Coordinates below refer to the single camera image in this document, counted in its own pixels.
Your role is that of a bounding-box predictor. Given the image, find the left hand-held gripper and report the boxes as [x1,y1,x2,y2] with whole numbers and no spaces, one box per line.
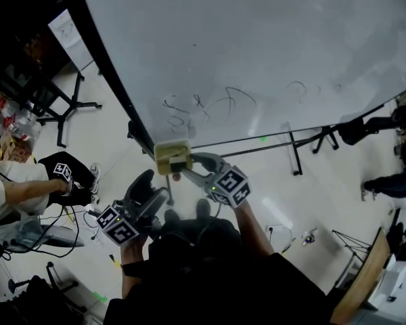
[96,169,168,247]

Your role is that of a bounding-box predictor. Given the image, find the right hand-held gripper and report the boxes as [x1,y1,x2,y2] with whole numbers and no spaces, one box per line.
[181,152,252,209]

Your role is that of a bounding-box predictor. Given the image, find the beige whiteboard eraser holder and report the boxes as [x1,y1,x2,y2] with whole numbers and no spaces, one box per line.
[154,139,194,175]

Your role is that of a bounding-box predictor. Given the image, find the person's left forearm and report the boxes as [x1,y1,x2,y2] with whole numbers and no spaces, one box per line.
[120,234,150,299]

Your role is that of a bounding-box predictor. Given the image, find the person's right forearm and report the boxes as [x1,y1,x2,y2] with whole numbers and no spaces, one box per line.
[233,200,275,257]

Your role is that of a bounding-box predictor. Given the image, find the white whiteboard on black stand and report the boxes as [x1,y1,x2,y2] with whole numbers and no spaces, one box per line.
[77,0,406,206]

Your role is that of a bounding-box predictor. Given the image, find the white cardboard box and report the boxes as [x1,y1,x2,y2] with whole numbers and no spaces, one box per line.
[368,253,406,309]

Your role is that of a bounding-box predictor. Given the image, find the person's left shoe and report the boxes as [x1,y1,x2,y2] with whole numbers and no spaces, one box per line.
[164,209,182,226]

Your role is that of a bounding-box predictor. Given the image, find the person's shoe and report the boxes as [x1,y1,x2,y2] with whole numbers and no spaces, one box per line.
[164,209,182,226]
[195,198,212,219]

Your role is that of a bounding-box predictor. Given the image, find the person's right shoe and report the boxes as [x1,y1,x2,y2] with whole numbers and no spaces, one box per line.
[195,198,212,219]

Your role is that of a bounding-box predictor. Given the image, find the black body-worn pack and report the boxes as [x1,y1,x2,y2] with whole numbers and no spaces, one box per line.
[148,228,244,262]

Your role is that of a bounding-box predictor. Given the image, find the person in black shirt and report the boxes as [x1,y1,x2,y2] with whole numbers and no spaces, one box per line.
[103,208,336,325]

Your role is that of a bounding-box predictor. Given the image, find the small robot toy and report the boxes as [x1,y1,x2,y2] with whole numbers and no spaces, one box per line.
[302,227,319,246]

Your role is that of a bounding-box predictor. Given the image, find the pile of bags and cartons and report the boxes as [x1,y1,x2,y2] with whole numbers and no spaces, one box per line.
[0,86,43,164]

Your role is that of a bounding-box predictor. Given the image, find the black office chair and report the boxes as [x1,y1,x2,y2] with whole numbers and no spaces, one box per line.
[313,105,406,154]

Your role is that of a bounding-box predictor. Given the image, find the black tripod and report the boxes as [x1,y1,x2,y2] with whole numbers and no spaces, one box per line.
[331,228,373,263]

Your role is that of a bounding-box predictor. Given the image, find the wooden table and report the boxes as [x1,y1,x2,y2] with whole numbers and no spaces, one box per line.
[330,227,392,324]

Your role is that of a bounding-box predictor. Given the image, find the black cables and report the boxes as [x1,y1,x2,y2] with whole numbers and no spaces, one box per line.
[37,203,101,259]

